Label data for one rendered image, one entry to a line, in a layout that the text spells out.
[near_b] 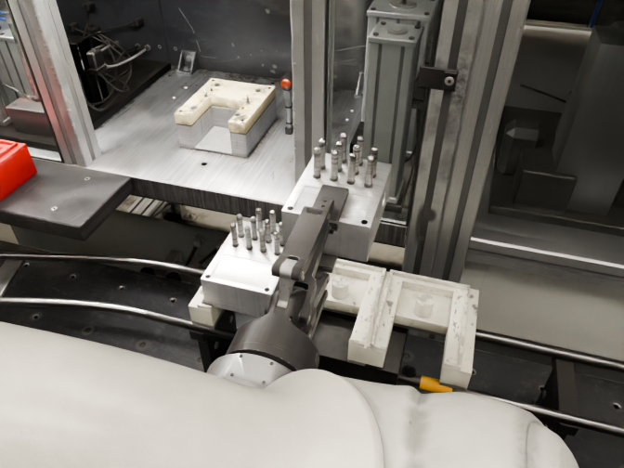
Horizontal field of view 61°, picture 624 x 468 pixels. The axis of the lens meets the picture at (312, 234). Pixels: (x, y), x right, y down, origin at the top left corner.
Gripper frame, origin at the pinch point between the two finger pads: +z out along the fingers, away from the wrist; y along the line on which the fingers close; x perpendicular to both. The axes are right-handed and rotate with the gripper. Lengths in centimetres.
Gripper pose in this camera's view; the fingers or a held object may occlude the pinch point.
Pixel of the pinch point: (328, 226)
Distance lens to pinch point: 57.6
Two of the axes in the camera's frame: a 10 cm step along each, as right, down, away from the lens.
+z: 2.8, -6.3, 7.3
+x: -9.6, -1.8, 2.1
